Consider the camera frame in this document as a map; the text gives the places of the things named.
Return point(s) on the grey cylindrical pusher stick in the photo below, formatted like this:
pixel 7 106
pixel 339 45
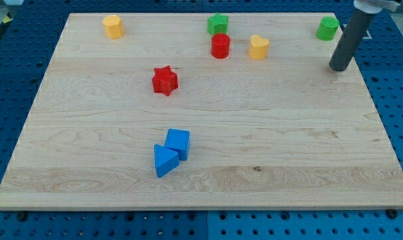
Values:
pixel 351 38

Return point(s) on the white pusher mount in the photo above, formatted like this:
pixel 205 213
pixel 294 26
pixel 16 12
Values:
pixel 375 6

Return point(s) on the blue triangle block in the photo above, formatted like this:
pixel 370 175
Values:
pixel 165 159

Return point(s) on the wooden board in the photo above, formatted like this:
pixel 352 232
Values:
pixel 281 133

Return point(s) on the green cylinder block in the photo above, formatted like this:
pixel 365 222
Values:
pixel 327 28

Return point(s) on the yellow heart block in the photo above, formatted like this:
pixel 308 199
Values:
pixel 258 48

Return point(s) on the red cylinder block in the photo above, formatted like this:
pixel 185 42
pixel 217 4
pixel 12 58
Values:
pixel 220 45

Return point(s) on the green star block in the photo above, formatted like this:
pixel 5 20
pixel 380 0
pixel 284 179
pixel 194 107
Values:
pixel 217 23

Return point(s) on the red star block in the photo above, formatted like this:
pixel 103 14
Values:
pixel 164 80

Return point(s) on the blue cube block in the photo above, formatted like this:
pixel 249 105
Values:
pixel 178 140

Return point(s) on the yellow hexagon block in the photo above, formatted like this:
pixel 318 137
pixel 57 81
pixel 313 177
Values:
pixel 113 26

